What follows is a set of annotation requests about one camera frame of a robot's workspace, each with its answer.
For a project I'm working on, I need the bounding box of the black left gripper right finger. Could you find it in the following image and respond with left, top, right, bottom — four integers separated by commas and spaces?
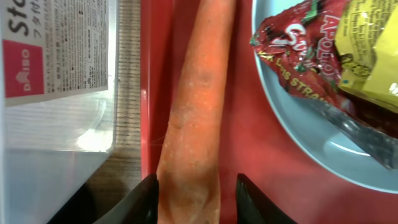
236, 174, 297, 224

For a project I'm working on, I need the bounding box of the yellow snack wrapper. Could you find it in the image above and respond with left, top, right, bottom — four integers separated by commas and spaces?
335, 0, 397, 113

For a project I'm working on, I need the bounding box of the red serving tray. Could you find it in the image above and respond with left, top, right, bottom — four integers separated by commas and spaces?
141, 1, 397, 223

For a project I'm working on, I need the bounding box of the clear plastic bin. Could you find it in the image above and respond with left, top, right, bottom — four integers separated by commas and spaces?
1, 0, 119, 223

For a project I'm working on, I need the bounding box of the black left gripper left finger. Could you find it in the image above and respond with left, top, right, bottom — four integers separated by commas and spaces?
93, 174, 159, 224

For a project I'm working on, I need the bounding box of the light blue plate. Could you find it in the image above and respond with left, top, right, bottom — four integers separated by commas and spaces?
251, 0, 397, 194

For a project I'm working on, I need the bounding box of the red snack wrapper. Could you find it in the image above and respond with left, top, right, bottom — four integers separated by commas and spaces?
251, 1, 397, 169

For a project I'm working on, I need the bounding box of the orange carrot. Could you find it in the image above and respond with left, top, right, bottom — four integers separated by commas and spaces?
156, 0, 237, 223

